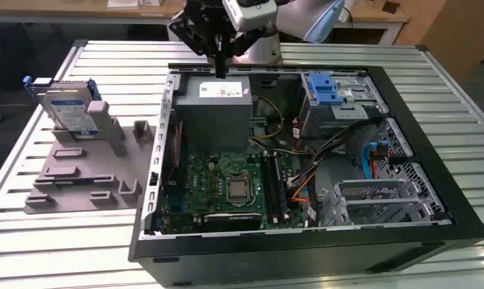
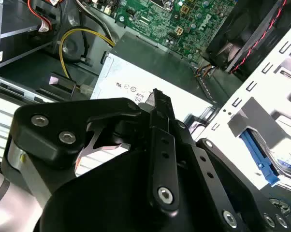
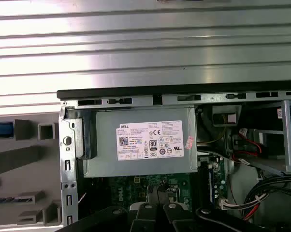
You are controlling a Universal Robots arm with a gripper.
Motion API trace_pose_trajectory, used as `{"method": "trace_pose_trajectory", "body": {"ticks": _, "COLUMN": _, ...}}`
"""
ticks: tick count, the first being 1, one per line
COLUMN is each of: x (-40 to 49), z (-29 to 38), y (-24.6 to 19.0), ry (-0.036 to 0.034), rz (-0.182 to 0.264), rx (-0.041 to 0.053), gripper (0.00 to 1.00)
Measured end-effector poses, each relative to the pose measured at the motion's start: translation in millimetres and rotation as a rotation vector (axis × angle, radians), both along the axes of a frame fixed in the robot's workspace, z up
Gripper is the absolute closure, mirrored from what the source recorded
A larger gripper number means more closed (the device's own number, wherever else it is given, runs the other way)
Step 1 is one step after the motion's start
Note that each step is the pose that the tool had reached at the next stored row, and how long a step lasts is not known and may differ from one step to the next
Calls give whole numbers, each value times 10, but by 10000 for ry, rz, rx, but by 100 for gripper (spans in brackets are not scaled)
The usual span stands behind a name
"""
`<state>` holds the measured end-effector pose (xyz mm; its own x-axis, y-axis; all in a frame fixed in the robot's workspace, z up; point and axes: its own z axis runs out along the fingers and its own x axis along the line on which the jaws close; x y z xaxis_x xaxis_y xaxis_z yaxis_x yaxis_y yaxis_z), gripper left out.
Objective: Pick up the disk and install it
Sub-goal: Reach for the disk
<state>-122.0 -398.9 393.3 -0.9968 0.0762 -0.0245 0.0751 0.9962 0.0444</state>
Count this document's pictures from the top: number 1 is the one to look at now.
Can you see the hard disk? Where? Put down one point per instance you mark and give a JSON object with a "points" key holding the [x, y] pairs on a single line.
{"points": [[69, 114]]}

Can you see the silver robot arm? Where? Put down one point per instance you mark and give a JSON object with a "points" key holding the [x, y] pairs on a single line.
{"points": [[266, 52]]}

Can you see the metal disk bay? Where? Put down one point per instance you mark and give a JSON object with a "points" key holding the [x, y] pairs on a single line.
{"points": [[380, 201]]}

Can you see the white box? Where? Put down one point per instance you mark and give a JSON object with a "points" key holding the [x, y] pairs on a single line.
{"points": [[151, 2]]}

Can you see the white paper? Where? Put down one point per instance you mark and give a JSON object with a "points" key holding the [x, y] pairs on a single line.
{"points": [[121, 3]]}

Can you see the grey power supply unit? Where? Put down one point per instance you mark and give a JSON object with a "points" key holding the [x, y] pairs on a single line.
{"points": [[214, 126]]}

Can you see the wooden desk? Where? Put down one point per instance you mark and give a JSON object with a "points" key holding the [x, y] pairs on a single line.
{"points": [[65, 13]]}

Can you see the blue drive latch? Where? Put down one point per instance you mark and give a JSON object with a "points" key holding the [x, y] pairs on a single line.
{"points": [[324, 87]]}

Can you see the metal drive cage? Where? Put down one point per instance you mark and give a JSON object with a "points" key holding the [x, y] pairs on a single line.
{"points": [[348, 113]]}

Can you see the green motherboard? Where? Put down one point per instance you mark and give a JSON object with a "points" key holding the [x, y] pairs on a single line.
{"points": [[210, 167]]}

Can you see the grey parts rack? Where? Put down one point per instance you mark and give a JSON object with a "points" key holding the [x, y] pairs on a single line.
{"points": [[93, 168]]}

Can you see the silver CPU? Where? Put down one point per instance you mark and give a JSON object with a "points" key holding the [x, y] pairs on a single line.
{"points": [[238, 189]]}

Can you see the RAM stick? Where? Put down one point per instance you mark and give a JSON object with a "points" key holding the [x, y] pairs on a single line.
{"points": [[81, 182], [281, 186]]}

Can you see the CPU socket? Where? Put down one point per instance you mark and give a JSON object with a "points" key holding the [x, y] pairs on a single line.
{"points": [[238, 202]]}

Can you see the wooden cabinet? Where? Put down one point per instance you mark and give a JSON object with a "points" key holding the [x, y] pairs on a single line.
{"points": [[459, 36]]}

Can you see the black graphics card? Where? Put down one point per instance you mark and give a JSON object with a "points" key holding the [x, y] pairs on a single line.
{"points": [[230, 222]]}

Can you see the black PC case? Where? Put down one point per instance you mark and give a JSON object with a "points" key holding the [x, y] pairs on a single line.
{"points": [[266, 262]]}

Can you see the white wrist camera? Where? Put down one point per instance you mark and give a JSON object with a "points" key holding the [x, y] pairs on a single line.
{"points": [[254, 15]]}

